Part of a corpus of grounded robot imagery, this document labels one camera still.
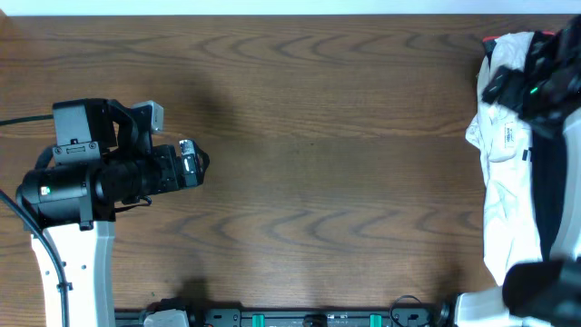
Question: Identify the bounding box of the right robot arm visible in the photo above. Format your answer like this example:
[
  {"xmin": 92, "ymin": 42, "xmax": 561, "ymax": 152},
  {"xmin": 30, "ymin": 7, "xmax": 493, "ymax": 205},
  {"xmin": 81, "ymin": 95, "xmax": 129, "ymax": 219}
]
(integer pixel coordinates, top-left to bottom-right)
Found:
[{"xmin": 448, "ymin": 18, "xmax": 580, "ymax": 326}]

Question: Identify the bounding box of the white clothes pile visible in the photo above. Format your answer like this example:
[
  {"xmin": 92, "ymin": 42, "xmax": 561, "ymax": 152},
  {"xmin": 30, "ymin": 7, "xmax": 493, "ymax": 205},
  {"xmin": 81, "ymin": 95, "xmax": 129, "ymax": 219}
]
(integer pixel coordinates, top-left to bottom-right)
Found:
[{"xmin": 466, "ymin": 47, "xmax": 580, "ymax": 284}]

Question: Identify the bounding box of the black t-shirt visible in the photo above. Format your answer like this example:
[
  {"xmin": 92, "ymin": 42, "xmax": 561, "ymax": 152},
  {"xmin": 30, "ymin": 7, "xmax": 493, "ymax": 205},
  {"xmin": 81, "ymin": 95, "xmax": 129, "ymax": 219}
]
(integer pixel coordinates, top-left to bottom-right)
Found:
[{"xmin": 531, "ymin": 132, "xmax": 567, "ymax": 261}]

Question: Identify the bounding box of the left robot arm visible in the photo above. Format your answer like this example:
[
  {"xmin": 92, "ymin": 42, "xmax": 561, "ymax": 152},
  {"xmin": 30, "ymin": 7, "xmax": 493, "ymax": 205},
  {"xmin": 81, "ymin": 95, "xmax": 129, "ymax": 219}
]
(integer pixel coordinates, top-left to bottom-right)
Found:
[{"xmin": 15, "ymin": 98, "xmax": 210, "ymax": 326}]

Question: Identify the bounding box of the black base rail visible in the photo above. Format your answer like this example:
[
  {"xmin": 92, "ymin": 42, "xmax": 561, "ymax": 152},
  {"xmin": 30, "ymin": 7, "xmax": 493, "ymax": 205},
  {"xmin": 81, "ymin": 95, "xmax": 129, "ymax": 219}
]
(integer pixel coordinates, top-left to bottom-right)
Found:
[{"xmin": 114, "ymin": 295, "xmax": 454, "ymax": 327}]

